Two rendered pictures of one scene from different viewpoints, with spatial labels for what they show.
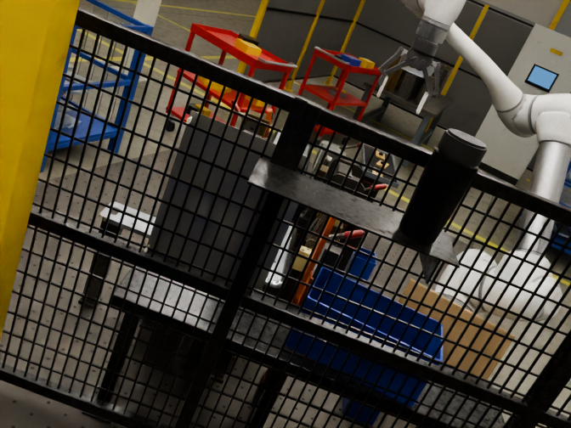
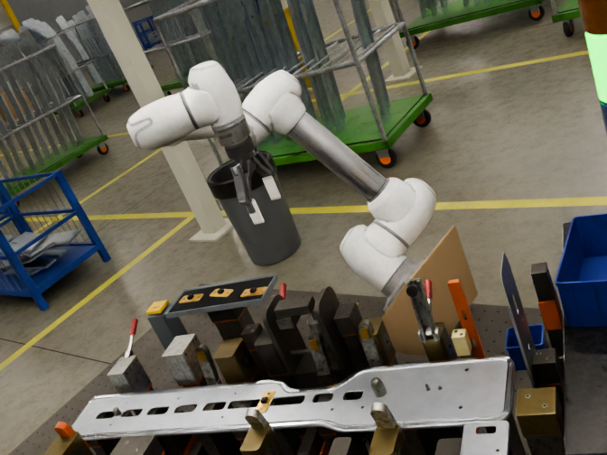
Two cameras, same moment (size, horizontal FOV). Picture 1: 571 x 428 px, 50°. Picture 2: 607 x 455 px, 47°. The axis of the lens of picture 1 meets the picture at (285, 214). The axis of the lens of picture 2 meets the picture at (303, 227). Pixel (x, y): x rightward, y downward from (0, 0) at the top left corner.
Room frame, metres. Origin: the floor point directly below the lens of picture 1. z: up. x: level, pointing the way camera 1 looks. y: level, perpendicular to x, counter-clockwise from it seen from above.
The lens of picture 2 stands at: (0.98, 1.27, 2.11)
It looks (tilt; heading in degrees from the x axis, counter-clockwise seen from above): 23 degrees down; 301
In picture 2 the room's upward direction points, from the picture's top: 23 degrees counter-clockwise
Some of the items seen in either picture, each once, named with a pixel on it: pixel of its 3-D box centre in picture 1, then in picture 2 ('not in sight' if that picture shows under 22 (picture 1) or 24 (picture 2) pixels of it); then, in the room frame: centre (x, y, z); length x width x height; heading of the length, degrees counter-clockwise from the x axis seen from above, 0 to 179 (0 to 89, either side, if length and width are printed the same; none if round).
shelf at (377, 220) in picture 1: (363, 188); not in sight; (0.96, -0.10, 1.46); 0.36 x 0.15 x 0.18; 93
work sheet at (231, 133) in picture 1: (222, 210); not in sight; (1.03, 0.11, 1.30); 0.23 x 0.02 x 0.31; 93
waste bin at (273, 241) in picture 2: not in sight; (257, 209); (3.67, -2.65, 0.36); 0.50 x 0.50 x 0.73
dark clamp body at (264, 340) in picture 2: not in sight; (294, 380); (2.10, -0.15, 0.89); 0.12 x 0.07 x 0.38; 93
